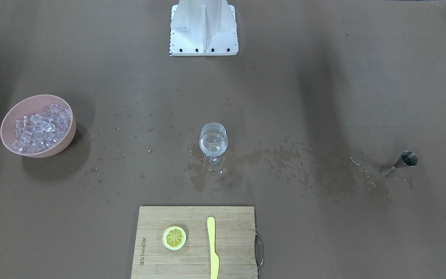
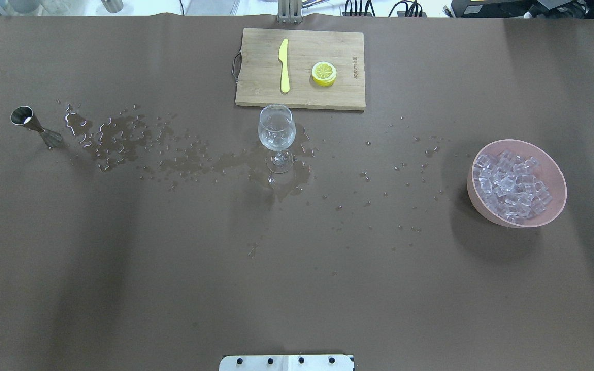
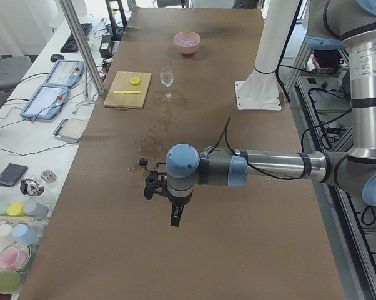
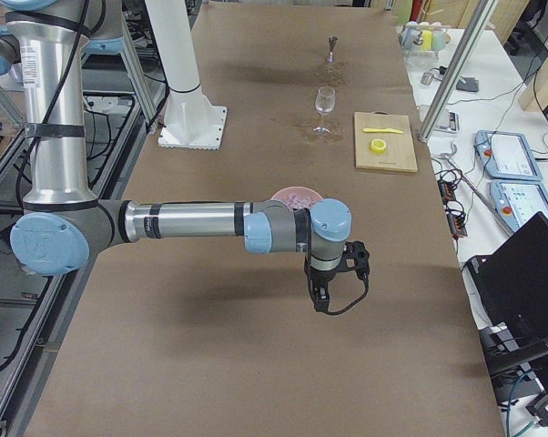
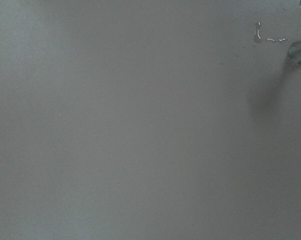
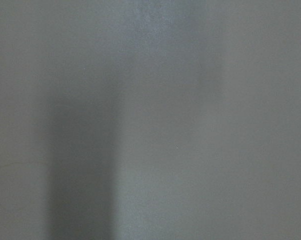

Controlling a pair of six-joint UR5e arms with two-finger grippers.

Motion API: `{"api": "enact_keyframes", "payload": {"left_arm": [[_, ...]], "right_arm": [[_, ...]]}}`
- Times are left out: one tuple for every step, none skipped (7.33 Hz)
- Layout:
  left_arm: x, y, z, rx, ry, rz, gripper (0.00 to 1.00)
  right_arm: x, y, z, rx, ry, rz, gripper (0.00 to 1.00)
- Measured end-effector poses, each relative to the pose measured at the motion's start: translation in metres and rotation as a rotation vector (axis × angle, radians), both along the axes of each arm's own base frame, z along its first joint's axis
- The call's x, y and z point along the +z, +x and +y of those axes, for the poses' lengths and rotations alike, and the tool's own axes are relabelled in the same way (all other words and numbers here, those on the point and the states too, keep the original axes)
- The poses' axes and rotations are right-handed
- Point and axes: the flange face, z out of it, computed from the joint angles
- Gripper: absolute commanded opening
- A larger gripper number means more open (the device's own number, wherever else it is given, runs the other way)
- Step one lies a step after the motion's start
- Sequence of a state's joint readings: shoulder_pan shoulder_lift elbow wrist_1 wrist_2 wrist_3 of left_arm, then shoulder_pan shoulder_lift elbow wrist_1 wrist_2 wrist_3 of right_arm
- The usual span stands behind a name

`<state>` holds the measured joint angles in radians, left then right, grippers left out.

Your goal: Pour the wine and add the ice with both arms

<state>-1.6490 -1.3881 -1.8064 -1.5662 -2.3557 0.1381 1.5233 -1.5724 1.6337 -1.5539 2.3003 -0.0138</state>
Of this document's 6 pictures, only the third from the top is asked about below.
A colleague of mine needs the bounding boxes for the near teach pendant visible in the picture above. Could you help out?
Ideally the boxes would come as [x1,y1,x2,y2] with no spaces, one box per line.
[20,84,69,121]

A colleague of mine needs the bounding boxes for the glass dispenser bottle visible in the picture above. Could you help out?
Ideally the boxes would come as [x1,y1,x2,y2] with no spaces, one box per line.
[20,179,45,196]

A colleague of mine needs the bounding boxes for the green cup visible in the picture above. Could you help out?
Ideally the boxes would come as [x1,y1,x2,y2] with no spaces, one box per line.
[0,201,10,216]

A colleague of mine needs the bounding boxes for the wine glass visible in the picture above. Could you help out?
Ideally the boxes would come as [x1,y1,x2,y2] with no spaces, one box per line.
[160,67,174,100]

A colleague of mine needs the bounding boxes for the aluminium frame post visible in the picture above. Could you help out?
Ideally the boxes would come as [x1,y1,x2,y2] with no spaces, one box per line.
[59,0,105,96]

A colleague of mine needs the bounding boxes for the teach pendant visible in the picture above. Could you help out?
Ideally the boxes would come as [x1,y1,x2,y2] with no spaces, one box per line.
[44,60,84,88]
[20,84,69,121]

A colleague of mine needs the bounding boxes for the white cup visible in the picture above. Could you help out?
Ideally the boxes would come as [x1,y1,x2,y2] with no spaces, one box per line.
[0,224,15,245]

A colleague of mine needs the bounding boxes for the yellow plastic knife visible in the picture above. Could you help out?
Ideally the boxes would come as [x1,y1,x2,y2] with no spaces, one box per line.
[114,90,141,94]

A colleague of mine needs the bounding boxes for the wooden cutting board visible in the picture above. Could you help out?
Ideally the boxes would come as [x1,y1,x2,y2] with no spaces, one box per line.
[104,71,152,109]

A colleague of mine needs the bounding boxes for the grey office chair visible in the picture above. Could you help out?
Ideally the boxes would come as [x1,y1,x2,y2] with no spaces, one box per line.
[0,56,32,91]

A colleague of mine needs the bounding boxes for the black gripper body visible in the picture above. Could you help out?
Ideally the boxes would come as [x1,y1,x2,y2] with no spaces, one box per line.
[167,194,191,206]

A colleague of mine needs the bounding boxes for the blue cup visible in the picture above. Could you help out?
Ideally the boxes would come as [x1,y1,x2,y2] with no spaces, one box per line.
[11,224,38,246]

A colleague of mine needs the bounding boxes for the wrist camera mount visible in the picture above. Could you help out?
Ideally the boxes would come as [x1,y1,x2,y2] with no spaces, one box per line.
[144,162,168,200]

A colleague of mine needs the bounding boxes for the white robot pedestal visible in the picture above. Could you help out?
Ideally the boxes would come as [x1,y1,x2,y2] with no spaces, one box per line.
[235,0,301,111]

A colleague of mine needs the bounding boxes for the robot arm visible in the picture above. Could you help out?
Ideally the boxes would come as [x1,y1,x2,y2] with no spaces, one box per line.
[162,1,376,226]

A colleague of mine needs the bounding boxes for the yellow cup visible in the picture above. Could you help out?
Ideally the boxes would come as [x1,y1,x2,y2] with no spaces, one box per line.
[7,202,27,218]

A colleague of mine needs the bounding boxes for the green tumbler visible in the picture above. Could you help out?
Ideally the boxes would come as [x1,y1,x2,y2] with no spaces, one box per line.
[0,271,22,294]

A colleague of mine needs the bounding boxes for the black power adapter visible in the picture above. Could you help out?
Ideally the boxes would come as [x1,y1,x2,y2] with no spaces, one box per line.
[99,35,114,59]

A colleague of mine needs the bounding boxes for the pink bowl of ice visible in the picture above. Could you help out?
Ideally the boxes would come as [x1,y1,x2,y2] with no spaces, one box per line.
[173,31,201,55]

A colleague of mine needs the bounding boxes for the grey folded cloth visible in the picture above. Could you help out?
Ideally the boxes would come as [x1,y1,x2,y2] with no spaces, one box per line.
[0,163,28,187]

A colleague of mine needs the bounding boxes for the far teach pendant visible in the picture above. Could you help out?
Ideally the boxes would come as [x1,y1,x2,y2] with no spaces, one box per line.
[44,60,84,88]

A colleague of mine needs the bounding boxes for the black keyboard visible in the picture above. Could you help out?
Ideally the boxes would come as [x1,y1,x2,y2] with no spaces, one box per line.
[59,22,94,53]

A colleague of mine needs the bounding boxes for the small steel cup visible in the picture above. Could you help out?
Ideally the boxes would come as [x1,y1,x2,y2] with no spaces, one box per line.
[41,169,57,184]

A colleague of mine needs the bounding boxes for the yellow lemon slice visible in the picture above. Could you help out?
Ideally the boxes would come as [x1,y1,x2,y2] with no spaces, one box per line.
[129,76,141,86]

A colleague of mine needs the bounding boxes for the silver kitchen scale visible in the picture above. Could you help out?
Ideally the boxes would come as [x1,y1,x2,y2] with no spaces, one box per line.
[52,118,88,143]

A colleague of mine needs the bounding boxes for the steel jigger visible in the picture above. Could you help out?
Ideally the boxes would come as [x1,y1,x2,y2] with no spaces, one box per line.
[138,157,149,176]

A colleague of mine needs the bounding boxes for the grey cup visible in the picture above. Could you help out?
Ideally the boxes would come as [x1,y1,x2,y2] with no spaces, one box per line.
[23,201,49,221]

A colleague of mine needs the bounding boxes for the black computer mouse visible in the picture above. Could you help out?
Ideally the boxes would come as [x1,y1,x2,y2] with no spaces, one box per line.
[50,54,64,62]

